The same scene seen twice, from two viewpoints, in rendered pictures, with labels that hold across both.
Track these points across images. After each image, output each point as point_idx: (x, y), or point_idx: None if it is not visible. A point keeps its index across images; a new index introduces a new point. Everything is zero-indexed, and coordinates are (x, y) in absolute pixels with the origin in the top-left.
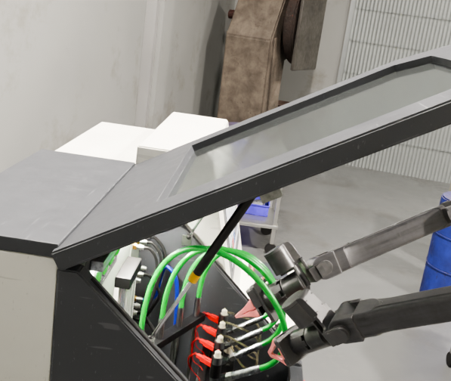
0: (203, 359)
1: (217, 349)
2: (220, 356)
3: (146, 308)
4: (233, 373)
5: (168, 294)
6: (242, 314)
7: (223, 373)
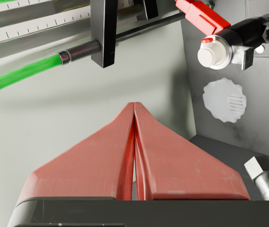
0: (196, 26)
1: (202, 42)
2: (224, 52)
3: (14, 82)
4: (258, 190)
5: None
6: (132, 180)
7: None
